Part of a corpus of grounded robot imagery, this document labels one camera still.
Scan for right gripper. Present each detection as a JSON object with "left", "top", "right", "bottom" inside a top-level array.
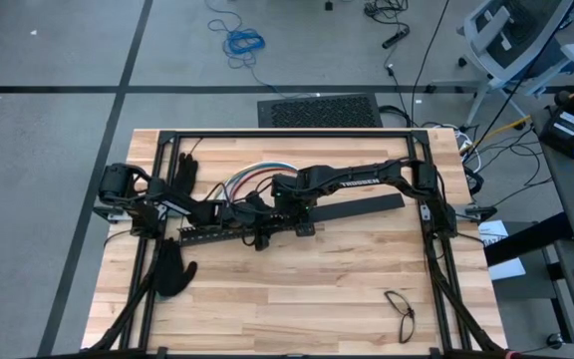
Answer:
[{"left": 270, "top": 172, "right": 317, "bottom": 238}]

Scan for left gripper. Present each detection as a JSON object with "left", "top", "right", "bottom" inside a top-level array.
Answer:
[{"left": 215, "top": 189, "right": 274, "bottom": 252}]

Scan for multicolour wire bundle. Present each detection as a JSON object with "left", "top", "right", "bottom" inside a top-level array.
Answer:
[{"left": 211, "top": 160, "right": 301, "bottom": 203}]

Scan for black slotted cable duct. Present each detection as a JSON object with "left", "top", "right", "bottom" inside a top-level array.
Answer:
[{"left": 176, "top": 220, "right": 299, "bottom": 248}]

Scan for black duct cover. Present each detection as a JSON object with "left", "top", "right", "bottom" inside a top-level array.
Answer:
[{"left": 310, "top": 192, "right": 407, "bottom": 225}]

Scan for black work glove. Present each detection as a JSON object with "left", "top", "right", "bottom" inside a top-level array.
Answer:
[
  {"left": 171, "top": 152, "right": 200, "bottom": 196},
  {"left": 152, "top": 237, "right": 199, "bottom": 299}
]

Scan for black perforated computer case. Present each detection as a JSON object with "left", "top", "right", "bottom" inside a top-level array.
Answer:
[{"left": 255, "top": 92, "right": 385, "bottom": 130}]

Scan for black-framed eyeglasses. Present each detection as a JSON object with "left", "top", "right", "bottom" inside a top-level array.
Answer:
[{"left": 383, "top": 289, "right": 417, "bottom": 345}]

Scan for black clamp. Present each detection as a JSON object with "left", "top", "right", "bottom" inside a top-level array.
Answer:
[
  {"left": 462, "top": 202, "right": 498, "bottom": 224},
  {"left": 92, "top": 204, "right": 134, "bottom": 223}
]

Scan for white paper sheet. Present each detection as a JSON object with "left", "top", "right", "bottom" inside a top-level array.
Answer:
[{"left": 477, "top": 218, "right": 527, "bottom": 282}]

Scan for black desk crossbar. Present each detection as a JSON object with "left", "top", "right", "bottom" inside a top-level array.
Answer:
[{"left": 483, "top": 211, "right": 574, "bottom": 268}]

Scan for grey mesh office chair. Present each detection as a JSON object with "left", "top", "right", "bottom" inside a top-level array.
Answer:
[{"left": 429, "top": 0, "right": 574, "bottom": 129}]

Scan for black device blue light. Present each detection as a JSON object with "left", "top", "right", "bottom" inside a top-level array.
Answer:
[{"left": 537, "top": 106, "right": 574, "bottom": 161}]

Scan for black chair caster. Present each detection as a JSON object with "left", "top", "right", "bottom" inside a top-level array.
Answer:
[{"left": 544, "top": 331, "right": 566, "bottom": 351}]

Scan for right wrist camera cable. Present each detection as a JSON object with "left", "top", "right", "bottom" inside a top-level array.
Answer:
[{"left": 253, "top": 176, "right": 277, "bottom": 196}]

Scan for grey metal bracket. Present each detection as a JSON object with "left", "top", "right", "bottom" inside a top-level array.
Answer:
[{"left": 418, "top": 201, "right": 436, "bottom": 224}]

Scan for black aluminium table frame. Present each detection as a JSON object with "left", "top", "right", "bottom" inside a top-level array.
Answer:
[{"left": 81, "top": 127, "right": 517, "bottom": 359}]

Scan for blue cable coil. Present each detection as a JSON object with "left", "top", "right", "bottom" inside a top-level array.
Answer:
[{"left": 203, "top": 0, "right": 268, "bottom": 71}]

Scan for black power strip cable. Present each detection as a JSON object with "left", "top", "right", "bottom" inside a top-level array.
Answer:
[{"left": 363, "top": 0, "right": 413, "bottom": 51}]

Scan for black floor cable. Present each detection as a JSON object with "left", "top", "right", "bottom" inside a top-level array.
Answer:
[{"left": 410, "top": 0, "right": 451, "bottom": 117}]

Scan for yellow cable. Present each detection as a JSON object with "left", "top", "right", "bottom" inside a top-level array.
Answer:
[{"left": 473, "top": 115, "right": 535, "bottom": 149}]

